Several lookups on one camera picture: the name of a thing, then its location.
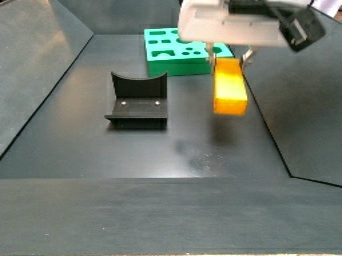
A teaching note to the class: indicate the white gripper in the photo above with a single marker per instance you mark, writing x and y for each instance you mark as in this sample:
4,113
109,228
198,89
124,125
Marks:
206,21

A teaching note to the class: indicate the yellow rectangular block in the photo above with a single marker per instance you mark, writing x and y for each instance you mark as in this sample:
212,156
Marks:
230,93

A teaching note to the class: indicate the green shape sorting board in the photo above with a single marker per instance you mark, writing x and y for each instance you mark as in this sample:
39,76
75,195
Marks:
171,56

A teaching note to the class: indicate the black curved fixture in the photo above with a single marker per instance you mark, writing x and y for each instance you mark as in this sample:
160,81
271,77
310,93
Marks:
140,103

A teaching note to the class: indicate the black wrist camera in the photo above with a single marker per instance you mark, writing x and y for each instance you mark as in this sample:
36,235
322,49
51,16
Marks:
299,25

